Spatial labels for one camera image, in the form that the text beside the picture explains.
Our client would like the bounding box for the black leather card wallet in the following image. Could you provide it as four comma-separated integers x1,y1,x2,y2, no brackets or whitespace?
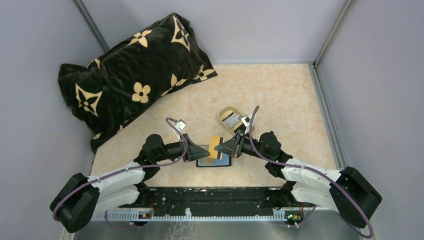
196,154,232,168

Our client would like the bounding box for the gold card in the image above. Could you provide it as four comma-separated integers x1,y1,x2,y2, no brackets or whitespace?
208,135,224,160

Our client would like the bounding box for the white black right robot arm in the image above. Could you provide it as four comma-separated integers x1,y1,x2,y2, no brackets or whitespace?
214,130,383,229

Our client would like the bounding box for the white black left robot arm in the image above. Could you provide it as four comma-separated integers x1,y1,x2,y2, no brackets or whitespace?
49,133,210,233

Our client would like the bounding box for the beige oval card holder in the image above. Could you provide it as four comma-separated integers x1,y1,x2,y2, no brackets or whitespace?
218,106,252,135

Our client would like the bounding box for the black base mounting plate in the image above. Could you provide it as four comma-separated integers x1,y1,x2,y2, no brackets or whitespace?
122,187,312,217

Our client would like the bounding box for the black floral pillow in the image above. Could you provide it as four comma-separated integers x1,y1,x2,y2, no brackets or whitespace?
57,13,217,152

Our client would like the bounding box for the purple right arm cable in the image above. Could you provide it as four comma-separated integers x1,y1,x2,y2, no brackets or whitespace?
248,105,375,239

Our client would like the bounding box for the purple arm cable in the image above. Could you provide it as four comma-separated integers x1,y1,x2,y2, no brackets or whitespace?
52,117,190,231
248,105,375,239

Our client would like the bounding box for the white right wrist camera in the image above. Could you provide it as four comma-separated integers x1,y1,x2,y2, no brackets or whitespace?
240,115,251,128

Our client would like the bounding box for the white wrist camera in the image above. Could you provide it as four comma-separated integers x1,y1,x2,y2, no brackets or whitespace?
175,119,187,132
240,115,251,128

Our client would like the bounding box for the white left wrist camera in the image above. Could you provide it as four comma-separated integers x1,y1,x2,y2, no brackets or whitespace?
175,119,187,132

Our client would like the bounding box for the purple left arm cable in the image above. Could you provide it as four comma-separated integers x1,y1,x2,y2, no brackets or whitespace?
52,117,190,231

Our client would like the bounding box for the aluminium frame rail front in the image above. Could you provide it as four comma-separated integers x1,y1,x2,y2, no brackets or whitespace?
68,187,370,223

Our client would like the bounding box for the aluminium right side rail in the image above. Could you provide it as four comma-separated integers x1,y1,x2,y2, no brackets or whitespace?
308,62,349,170

